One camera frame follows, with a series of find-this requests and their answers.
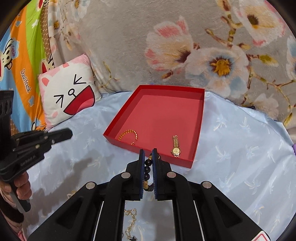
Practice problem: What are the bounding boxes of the black bead bracelet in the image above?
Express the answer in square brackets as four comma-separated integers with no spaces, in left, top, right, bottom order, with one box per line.
[142,155,155,192]

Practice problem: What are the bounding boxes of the gold wrist watch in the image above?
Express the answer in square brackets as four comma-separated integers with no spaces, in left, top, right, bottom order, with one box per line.
[171,135,181,157]

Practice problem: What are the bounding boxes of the gold bead bracelet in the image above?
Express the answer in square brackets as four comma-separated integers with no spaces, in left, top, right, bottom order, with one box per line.
[118,129,139,146]

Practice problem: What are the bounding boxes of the red jewelry tray box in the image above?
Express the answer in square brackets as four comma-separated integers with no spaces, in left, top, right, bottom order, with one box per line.
[103,85,205,168]

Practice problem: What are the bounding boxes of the person's left hand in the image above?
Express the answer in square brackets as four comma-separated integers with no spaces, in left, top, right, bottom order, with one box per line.
[1,172,32,202]

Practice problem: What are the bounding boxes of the white cat face pillow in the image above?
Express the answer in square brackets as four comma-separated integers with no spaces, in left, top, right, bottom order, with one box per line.
[38,54,101,130]

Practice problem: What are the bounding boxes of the light blue palm-print sheet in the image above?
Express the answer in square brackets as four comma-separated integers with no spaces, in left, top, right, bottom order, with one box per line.
[24,92,295,240]

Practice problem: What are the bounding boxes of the colourful cartoon bedsheet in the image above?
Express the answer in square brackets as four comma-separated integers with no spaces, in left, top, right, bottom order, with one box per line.
[1,1,55,134]

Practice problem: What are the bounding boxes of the purple flat object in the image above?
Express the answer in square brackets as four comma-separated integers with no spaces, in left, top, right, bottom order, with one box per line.
[292,144,296,155]

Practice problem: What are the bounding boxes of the grey floral plush blanket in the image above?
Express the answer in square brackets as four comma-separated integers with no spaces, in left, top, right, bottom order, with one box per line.
[48,1,295,132]

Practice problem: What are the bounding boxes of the gold chain necklace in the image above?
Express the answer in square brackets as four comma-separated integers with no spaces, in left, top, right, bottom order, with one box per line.
[122,207,138,241]

